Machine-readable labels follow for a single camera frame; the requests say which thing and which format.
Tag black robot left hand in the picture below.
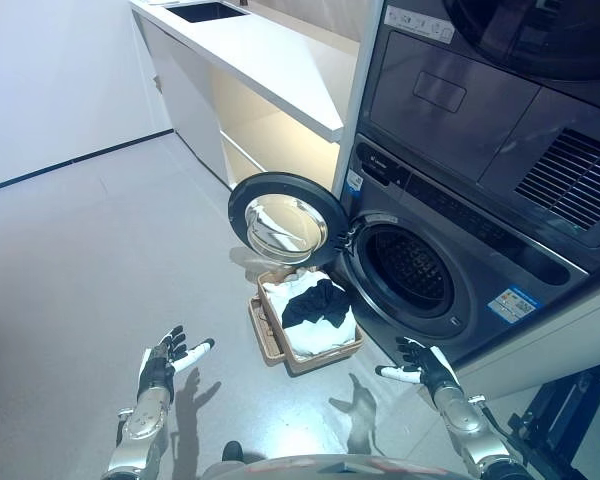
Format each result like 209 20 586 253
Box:
136 325 215 401

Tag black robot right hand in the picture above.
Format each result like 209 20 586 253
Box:
374 335 464 396

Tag black garment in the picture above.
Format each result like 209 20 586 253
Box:
281 279 352 330

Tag brown laundry basket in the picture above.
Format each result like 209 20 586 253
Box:
256 267 366 377

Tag dark grey washing machine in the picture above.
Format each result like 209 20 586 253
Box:
329 132 592 382

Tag white clothes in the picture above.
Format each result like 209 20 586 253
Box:
263 267 357 359

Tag round washing machine door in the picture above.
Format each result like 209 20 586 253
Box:
227 172 352 267

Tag energy label sticker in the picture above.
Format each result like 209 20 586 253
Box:
487 287 544 322

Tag grey robot torso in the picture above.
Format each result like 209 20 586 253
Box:
202 452 486 480

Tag beige cabinet side panel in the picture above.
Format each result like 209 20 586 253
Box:
452 244 600 401

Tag black baseboard strip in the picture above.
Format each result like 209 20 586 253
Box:
0 130 175 197

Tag dark grey dryer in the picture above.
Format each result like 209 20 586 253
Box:
357 0 600 275

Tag white tall cabinet panel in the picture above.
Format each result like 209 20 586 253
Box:
328 0 386 204

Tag white counter cabinet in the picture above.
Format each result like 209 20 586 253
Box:
129 0 361 192

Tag white dryer label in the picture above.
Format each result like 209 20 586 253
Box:
383 4 456 42

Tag black sink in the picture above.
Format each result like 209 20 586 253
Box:
164 1 252 24

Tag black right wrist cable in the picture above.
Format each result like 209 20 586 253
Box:
472 394 502 434

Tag black metal frame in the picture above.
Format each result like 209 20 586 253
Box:
503 362 600 480

